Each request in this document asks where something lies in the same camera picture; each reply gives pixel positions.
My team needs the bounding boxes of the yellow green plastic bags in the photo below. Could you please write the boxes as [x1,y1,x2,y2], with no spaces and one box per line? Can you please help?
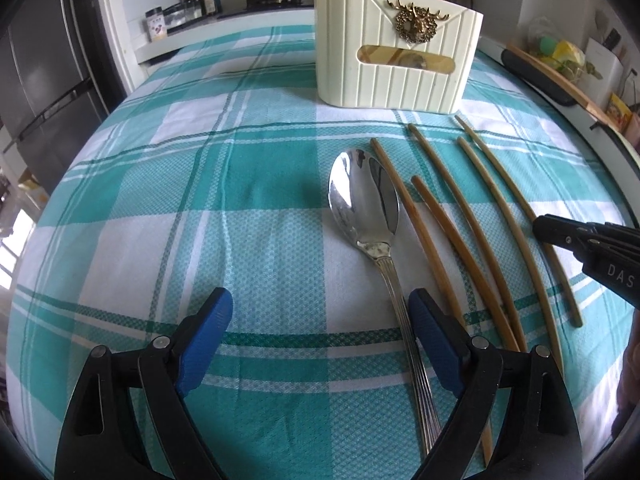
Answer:
[520,17,603,81]

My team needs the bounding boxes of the cream utensil holder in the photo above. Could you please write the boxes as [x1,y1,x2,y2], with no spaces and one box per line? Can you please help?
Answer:
[313,0,485,113]

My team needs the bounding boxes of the person's right forearm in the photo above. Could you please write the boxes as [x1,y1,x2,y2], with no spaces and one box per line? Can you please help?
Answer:
[612,330,640,441]

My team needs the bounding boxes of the wooden cutting board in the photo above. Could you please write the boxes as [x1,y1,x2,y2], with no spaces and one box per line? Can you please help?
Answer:
[505,42,616,128]

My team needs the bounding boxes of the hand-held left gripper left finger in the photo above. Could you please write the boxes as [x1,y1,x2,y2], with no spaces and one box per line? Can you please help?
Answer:
[54,287,234,480]

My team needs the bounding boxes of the black oblong pad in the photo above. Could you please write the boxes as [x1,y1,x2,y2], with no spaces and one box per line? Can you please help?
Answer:
[501,47,583,107]

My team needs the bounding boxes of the silver metal spoon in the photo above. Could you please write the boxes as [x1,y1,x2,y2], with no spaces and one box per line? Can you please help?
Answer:
[327,148,443,461]

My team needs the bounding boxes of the door frame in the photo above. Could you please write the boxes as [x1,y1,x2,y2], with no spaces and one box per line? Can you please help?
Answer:
[92,0,151,111]

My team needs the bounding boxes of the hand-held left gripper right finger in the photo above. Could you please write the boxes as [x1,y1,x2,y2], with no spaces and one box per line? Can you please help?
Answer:
[408,288,586,480]

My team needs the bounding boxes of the teal checked tablecloth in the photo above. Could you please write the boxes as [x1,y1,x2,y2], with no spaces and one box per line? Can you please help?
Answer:
[5,22,636,480]

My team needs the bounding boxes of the grey refrigerator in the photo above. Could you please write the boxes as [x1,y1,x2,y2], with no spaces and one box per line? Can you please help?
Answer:
[0,0,126,196]

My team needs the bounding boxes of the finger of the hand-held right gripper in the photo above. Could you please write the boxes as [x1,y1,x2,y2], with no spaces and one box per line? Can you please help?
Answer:
[531,214,608,261]

